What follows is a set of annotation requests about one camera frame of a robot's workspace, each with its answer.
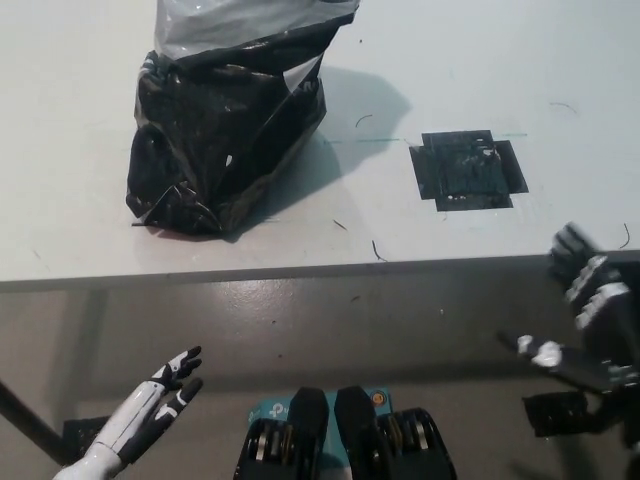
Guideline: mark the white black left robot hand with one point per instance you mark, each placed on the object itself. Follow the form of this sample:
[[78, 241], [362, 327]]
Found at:
[[135, 415]]

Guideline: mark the black table leg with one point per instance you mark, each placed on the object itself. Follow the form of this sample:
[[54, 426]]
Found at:
[[27, 415]]

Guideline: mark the black plastic bag grey lining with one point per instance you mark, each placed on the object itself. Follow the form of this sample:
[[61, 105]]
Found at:
[[225, 150]]

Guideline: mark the black tape patch on table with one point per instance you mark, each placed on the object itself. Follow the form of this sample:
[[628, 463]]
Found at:
[[465, 170]]

